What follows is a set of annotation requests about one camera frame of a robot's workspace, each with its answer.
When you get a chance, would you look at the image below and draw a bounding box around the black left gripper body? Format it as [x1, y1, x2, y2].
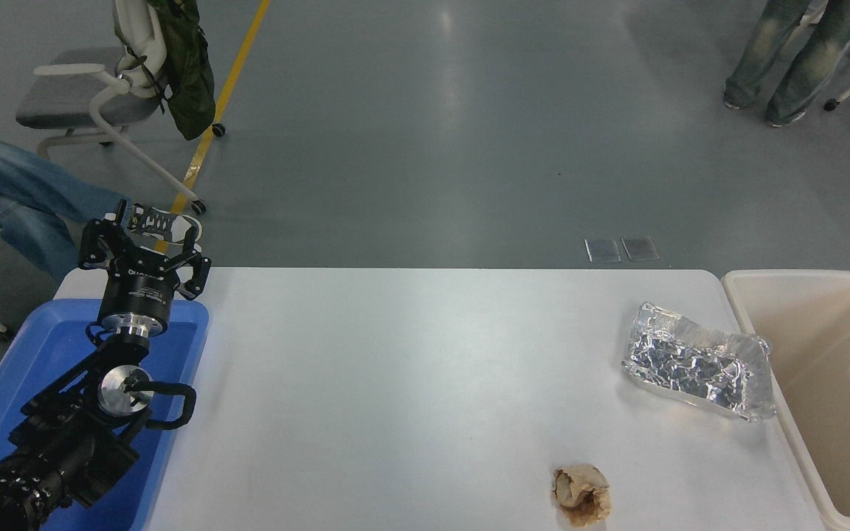
[98, 251, 184, 325]

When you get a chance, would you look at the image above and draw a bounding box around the large pale plastic bin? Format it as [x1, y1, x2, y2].
[722, 269, 850, 531]

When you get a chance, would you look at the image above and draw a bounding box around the person in blue trousers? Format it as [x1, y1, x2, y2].
[0, 122, 204, 285]

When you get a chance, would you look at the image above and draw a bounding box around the blue plastic tray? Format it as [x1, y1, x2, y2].
[0, 297, 210, 531]

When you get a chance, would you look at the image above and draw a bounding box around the white office chair grey seat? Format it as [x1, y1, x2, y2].
[15, 0, 227, 215]

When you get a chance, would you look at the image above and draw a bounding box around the dark green backpack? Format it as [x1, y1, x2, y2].
[146, 0, 217, 141]

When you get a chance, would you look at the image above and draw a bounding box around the grey metal floor plate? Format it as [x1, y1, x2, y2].
[585, 237, 622, 264]
[621, 235, 660, 263]

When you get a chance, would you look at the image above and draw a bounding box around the crumpled tan paper ball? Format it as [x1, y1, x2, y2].
[552, 463, 612, 528]

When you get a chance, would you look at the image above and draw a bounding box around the person in faded green trousers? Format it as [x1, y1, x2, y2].
[723, 0, 850, 128]

